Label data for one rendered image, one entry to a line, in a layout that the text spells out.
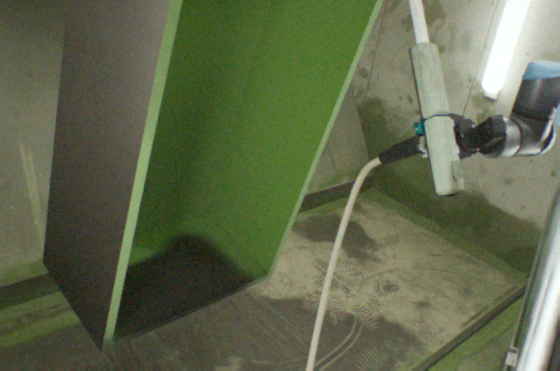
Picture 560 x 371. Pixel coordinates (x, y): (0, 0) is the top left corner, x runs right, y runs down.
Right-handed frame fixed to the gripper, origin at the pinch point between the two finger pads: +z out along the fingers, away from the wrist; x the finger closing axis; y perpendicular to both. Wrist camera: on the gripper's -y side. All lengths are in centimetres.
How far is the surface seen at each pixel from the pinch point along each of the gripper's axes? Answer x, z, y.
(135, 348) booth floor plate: -45, 37, 126
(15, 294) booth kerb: -20, 74, 148
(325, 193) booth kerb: 13, -89, 186
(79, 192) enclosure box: 2, 60, 52
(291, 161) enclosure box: 8, 0, 58
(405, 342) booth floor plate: -60, -67, 105
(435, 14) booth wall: 97, -135, 122
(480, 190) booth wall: 2, -151, 131
